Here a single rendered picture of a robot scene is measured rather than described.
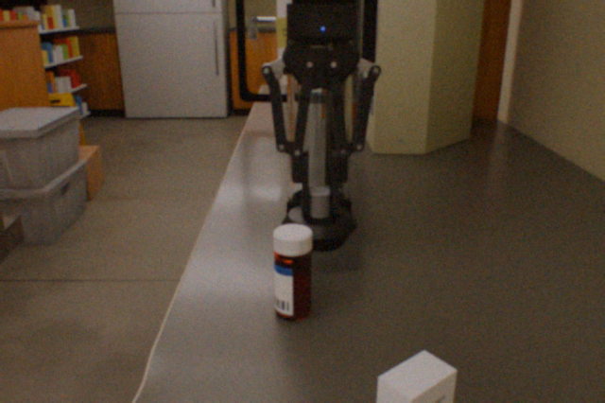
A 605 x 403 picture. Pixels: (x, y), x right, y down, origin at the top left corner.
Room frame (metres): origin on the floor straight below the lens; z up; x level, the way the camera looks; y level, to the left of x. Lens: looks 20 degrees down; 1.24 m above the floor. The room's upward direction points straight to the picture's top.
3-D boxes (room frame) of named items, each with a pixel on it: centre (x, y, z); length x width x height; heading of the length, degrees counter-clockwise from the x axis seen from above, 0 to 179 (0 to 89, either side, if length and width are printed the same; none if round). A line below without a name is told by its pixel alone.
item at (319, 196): (0.60, -0.02, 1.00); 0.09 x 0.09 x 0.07
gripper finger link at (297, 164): (0.60, 0.02, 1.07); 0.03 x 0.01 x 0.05; 91
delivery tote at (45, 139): (2.89, 1.55, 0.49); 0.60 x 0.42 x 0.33; 1
